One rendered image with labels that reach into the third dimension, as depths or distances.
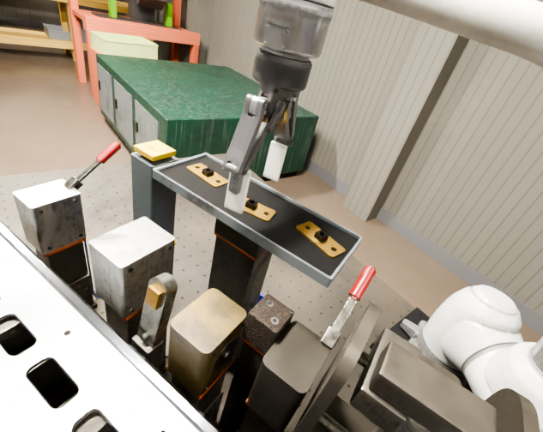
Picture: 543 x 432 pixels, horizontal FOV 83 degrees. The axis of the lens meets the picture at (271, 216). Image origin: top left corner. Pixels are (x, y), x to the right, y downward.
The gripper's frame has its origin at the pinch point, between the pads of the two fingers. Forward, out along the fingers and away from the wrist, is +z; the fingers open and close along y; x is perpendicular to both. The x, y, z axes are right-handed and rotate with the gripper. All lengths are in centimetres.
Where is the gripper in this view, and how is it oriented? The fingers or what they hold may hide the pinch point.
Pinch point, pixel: (255, 187)
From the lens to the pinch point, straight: 51.3
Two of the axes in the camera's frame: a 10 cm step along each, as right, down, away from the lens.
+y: -4.1, 4.4, -8.0
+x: 8.9, 4.0, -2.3
